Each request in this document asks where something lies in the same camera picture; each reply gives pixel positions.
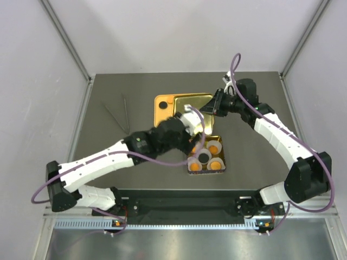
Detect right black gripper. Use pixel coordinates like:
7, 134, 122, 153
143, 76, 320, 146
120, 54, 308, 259
200, 89, 245, 118

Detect gold tin lid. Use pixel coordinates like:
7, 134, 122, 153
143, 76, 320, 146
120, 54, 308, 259
172, 93, 214, 136

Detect orange shell cookie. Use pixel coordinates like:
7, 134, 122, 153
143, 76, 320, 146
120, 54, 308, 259
189, 163, 200, 171

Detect black sandwich cookie bottom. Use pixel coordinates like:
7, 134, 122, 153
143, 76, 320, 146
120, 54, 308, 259
198, 153, 210, 164

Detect black sandwich cookie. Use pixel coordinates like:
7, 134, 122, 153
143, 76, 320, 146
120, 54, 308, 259
158, 101, 168, 109
198, 153, 210, 164

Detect chocolate chip cookie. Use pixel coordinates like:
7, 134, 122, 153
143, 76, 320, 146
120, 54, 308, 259
209, 146, 219, 154

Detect metal tongs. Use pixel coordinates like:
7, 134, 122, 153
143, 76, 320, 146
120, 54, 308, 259
100, 93, 130, 134

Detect gold cookie tin box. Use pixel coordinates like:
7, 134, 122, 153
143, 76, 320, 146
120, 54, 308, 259
187, 136, 227, 175

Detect round dotted biscuit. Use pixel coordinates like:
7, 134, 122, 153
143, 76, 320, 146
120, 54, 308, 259
210, 161, 222, 170

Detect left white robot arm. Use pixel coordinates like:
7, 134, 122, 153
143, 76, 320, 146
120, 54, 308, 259
46, 114, 200, 215

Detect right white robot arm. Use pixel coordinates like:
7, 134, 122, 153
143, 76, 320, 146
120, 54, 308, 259
200, 79, 332, 215

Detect orange plastic tray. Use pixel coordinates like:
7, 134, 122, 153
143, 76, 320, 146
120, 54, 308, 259
154, 94, 175, 127

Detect black sandwich cookie top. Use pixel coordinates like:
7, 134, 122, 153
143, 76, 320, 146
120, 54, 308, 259
158, 101, 168, 109

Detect round biscuit top left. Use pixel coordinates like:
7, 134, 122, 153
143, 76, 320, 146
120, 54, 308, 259
167, 96, 173, 104

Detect bottom left paper cup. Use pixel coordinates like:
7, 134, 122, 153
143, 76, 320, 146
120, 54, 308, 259
188, 157, 202, 172

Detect center paper cup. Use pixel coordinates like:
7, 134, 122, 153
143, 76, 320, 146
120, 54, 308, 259
196, 148, 212, 161

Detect top right paper cup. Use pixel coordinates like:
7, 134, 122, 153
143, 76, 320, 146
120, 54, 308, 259
207, 140, 222, 155

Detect bottom right paper cup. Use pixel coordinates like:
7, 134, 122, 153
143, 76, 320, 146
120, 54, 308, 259
207, 157, 226, 171

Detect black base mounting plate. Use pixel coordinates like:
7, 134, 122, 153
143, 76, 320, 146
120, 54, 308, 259
92, 190, 275, 224

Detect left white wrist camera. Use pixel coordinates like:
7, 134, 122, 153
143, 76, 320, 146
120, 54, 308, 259
179, 104, 204, 137

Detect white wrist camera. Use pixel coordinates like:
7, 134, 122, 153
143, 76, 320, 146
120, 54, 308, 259
179, 104, 204, 137
223, 71, 236, 96

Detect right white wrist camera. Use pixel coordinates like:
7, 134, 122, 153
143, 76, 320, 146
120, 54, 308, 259
223, 71, 236, 96

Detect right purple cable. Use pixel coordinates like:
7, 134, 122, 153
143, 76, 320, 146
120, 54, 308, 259
229, 53, 336, 235

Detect white slotted cable duct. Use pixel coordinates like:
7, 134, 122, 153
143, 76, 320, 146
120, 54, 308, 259
54, 218, 261, 230

